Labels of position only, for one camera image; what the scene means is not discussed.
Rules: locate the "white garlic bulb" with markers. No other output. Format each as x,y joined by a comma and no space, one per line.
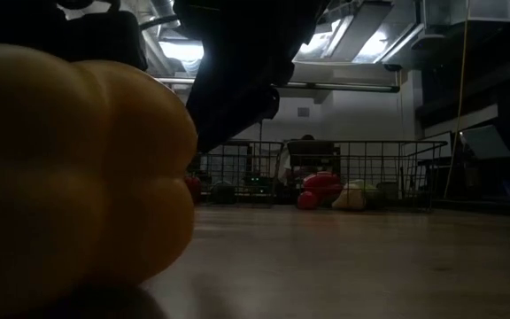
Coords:
349,198

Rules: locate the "dark green avocado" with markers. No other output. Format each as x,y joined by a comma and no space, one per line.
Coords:
223,193

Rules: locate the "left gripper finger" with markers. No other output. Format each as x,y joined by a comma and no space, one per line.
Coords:
233,115

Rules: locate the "yellow bell pepper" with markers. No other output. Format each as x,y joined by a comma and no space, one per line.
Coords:
69,177

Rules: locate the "black device with green lights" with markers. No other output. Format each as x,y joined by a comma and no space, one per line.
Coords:
259,186

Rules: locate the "red tomato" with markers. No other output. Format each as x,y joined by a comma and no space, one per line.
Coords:
194,189

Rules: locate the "light green bell pepper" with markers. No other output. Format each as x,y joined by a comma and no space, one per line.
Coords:
365,184

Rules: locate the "black aluminium table frame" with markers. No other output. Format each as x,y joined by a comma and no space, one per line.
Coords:
481,208

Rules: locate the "red bell pepper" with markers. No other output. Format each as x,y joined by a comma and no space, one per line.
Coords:
321,184

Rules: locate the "white tilted board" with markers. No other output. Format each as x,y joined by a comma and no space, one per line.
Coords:
487,142

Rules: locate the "silver ventilation duct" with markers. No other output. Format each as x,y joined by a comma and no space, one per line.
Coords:
162,8

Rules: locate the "small orange-red cherry tomato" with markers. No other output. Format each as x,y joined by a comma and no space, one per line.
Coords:
307,200

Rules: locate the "black chair back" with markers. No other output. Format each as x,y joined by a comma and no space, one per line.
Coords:
312,155

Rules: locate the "long silver horizontal bar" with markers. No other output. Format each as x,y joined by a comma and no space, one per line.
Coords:
348,86

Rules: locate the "person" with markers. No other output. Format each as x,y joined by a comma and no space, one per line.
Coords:
306,137

